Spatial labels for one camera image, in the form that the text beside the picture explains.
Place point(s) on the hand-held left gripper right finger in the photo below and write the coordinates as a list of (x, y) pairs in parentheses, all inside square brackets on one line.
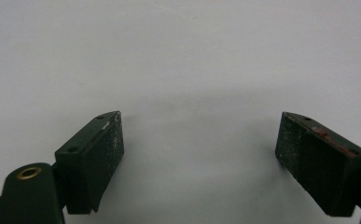
[(321, 174)]

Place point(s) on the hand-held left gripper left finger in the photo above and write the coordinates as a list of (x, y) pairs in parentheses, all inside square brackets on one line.
[(89, 165)]

